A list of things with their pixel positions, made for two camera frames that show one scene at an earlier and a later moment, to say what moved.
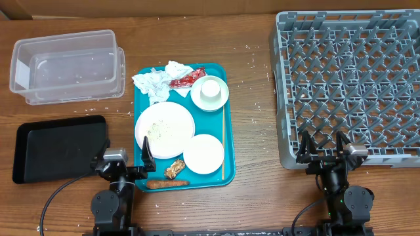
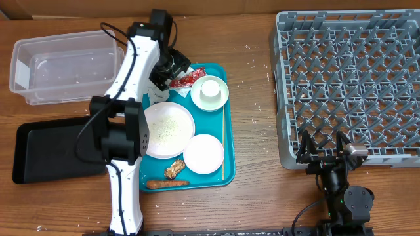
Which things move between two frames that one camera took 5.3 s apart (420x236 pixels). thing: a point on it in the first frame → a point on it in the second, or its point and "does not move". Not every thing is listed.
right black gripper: [306, 153] does not move
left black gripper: [147, 166] → [182, 63]
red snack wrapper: [188, 79] does not move
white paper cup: [210, 90] does not move
